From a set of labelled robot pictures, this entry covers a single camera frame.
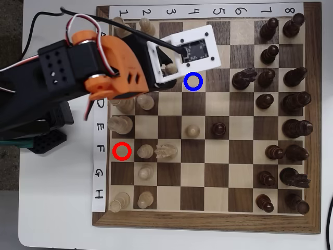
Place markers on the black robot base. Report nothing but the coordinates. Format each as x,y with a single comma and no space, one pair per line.
49,143

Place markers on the green clamp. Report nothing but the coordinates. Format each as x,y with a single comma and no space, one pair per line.
15,143

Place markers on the white paper number strip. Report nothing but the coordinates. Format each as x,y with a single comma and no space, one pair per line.
179,11

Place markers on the light wooden queen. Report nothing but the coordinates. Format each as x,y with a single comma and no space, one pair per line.
125,106

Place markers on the black orange robot arm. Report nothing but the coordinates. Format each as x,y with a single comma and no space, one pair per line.
26,91

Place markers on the dark wooden bishop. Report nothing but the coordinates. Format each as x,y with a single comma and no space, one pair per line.
295,76
296,152

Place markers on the dark wooden knight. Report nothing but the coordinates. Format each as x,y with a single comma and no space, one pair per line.
243,78
294,177

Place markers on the dark wooden queen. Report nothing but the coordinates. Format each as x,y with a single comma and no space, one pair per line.
295,102

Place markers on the light wooden king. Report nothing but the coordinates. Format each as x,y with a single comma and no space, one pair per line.
122,125

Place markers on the dark wooden pawn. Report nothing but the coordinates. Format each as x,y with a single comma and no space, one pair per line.
269,54
264,101
269,28
274,152
266,179
218,129
266,78
264,203

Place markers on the light wooden pawn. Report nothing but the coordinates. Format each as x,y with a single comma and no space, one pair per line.
145,24
145,151
192,131
145,172
145,200
145,102

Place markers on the wooden chessboard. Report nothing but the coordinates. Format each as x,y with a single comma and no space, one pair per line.
169,221

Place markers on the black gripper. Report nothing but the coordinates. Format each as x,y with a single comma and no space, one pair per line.
163,58

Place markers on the white paper letter strip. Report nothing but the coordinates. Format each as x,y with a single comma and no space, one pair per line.
100,161

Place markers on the dark wooden rook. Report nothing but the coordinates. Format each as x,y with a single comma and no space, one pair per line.
294,24
296,204

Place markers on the dark wooden king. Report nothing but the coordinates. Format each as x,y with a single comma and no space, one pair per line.
296,129

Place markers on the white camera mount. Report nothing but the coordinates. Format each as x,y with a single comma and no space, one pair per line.
208,34

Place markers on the light wooden knight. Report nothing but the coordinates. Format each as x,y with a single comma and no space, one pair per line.
166,151

